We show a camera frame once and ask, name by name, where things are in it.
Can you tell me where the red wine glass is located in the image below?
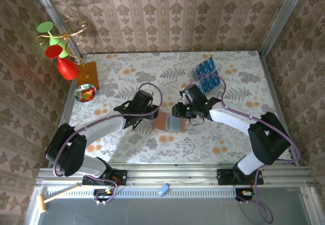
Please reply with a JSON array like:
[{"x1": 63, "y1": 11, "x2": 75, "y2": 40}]
[{"x1": 44, "y1": 44, "x2": 80, "y2": 81}]

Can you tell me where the aluminium table side rail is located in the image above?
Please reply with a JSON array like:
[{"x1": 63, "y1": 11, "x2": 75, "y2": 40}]
[
  {"x1": 257, "y1": 51, "x2": 300, "y2": 167},
  {"x1": 47, "y1": 54, "x2": 84, "y2": 169}
]

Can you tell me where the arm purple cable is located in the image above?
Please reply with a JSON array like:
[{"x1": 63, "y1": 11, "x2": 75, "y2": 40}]
[
  {"x1": 52, "y1": 82, "x2": 164, "y2": 206},
  {"x1": 180, "y1": 72, "x2": 302, "y2": 223}
]

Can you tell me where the pink card holder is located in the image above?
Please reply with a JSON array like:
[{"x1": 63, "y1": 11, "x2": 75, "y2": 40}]
[{"x1": 154, "y1": 111, "x2": 185, "y2": 134}]

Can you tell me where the colourful small bowl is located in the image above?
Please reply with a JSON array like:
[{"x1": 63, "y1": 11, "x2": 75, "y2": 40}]
[{"x1": 74, "y1": 83, "x2": 98, "y2": 103}]

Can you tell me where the green wine glass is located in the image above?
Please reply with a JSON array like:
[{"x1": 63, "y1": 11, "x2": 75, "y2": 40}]
[{"x1": 37, "y1": 21, "x2": 69, "y2": 59}]

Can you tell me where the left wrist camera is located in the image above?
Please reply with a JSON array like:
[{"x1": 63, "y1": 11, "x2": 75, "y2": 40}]
[{"x1": 142, "y1": 88, "x2": 155, "y2": 100}]

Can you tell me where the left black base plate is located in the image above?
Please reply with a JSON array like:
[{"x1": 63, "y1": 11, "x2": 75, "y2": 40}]
[{"x1": 82, "y1": 169, "x2": 127, "y2": 186}]

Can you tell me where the gold wire glass rack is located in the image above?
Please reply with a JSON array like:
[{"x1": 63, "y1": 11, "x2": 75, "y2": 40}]
[{"x1": 35, "y1": 15, "x2": 91, "y2": 59}]

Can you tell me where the black connector box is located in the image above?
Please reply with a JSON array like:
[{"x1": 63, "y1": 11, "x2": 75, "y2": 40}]
[
  {"x1": 92, "y1": 188, "x2": 115, "y2": 202},
  {"x1": 235, "y1": 188, "x2": 254, "y2": 202}
]

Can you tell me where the aluminium frame post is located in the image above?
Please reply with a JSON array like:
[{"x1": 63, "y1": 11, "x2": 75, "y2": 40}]
[
  {"x1": 258, "y1": 0, "x2": 310, "y2": 57},
  {"x1": 28, "y1": 0, "x2": 84, "y2": 58}
]

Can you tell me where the grey metal panel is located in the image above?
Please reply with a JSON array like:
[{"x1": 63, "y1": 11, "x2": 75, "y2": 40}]
[{"x1": 25, "y1": 187, "x2": 318, "y2": 225}]

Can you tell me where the orange wooden board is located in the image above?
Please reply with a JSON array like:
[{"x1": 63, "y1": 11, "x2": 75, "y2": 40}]
[{"x1": 76, "y1": 61, "x2": 100, "y2": 90}]

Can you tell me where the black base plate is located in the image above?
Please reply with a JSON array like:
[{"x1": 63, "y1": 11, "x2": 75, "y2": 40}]
[
  {"x1": 217, "y1": 168, "x2": 264, "y2": 186},
  {"x1": 82, "y1": 169, "x2": 127, "y2": 186}
]

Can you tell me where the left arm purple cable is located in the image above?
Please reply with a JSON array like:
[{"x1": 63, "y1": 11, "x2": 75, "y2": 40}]
[{"x1": 52, "y1": 82, "x2": 164, "y2": 206}]

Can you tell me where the white slotted cable duct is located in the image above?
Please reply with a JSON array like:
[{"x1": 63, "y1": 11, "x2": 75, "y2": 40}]
[{"x1": 47, "y1": 186, "x2": 254, "y2": 198}]

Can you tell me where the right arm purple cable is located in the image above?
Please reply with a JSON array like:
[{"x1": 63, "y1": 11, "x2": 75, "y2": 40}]
[{"x1": 180, "y1": 72, "x2": 302, "y2": 223}]

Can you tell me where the aluminium mounting rail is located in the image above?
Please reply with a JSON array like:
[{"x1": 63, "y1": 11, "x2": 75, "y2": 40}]
[{"x1": 35, "y1": 166, "x2": 314, "y2": 188}]

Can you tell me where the wooden mallet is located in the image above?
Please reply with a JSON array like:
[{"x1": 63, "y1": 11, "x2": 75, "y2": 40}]
[{"x1": 36, "y1": 183, "x2": 82, "y2": 213}]

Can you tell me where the blue cylinder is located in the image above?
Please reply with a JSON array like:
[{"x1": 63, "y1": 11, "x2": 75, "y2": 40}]
[{"x1": 157, "y1": 183, "x2": 172, "y2": 197}]

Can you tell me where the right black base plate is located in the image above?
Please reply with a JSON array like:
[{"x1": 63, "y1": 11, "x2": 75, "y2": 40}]
[{"x1": 217, "y1": 168, "x2": 264, "y2": 186}]

